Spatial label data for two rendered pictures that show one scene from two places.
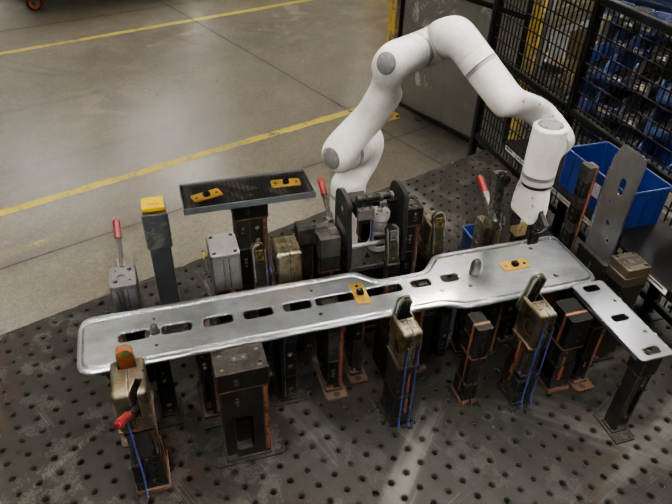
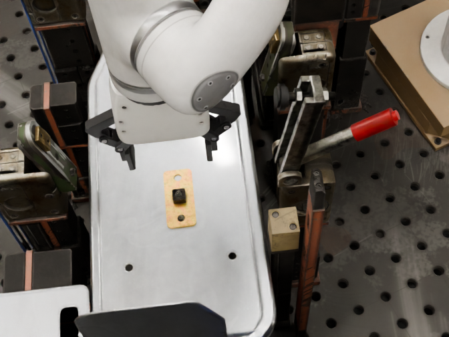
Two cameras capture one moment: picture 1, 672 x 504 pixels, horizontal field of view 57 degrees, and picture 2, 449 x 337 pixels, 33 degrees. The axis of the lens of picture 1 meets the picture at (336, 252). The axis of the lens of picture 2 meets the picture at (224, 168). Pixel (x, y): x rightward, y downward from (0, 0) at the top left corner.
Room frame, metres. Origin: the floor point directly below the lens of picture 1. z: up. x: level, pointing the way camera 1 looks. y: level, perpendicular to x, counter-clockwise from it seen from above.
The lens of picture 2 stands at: (1.57, -0.94, 1.88)
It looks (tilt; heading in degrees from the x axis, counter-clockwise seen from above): 60 degrees down; 107
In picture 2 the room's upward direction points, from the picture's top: 5 degrees counter-clockwise
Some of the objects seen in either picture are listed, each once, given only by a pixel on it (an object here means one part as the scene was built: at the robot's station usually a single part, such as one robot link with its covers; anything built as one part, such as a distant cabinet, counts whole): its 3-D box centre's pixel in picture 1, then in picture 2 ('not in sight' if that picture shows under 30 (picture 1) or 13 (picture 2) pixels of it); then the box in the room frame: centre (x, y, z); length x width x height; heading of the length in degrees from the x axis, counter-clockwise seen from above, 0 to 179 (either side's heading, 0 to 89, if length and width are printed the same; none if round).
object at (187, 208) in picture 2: (515, 263); (179, 196); (1.38, -0.51, 1.01); 0.08 x 0.04 x 0.01; 108
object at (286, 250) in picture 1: (287, 298); not in sight; (1.33, 0.13, 0.89); 0.13 x 0.11 x 0.38; 18
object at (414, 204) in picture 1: (404, 259); (309, 73); (1.50, -0.21, 0.91); 0.07 x 0.05 x 0.42; 18
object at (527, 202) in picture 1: (532, 197); (158, 98); (1.38, -0.51, 1.23); 0.10 x 0.07 x 0.11; 18
